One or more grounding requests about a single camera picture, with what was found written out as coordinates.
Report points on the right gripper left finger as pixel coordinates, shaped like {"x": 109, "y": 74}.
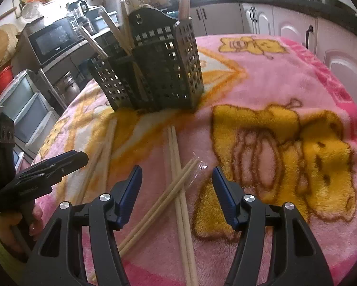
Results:
{"x": 57, "y": 258}

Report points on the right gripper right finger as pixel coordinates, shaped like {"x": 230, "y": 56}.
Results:
{"x": 296, "y": 257}

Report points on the person's left hand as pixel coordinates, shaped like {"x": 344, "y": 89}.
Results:
{"x": 16, "y": 234}

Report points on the grey plastic drawer unit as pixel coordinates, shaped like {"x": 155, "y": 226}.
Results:
{"x": 33, "y": 116}

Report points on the crossed wooden chopstick pair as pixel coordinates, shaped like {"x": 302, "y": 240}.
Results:
{"x": 158, "y": 208}

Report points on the stacked steel pots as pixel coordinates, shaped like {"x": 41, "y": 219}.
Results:
{"x": 67, "y": 88}

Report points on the bare wooden chopstick pair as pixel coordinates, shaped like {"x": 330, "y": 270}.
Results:
{"x": 182, "y": 215}

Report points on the pink cartoon fleece blanket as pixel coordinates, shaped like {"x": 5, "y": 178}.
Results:
{"x": 272, "y": 116}

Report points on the black microwave oven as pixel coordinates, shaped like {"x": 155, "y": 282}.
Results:
{"x": 53, "y": 40}

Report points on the wrapped chopsticks left compartment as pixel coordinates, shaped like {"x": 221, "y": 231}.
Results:
{"x": 91, "y": 41}

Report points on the wrapped chopsticks compartment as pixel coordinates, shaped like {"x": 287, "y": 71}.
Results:
{"x": 91, "y": 41}
{"x": 183, "y": 9}
{"x": 115, "y": 30}

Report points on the black plastic utensil caddy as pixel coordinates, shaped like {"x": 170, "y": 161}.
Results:
{"x": 163, "y": 70}

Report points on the wrapped chopsticks middle compartment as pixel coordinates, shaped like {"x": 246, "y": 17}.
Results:
{"x": 115, "y": 30}

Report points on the blender with black base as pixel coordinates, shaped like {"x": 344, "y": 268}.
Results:
{"x": 79, "y": 10}

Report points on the wrapped chopsticks right compartment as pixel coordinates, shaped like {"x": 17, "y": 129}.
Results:
{"x": 183, "y": 9}

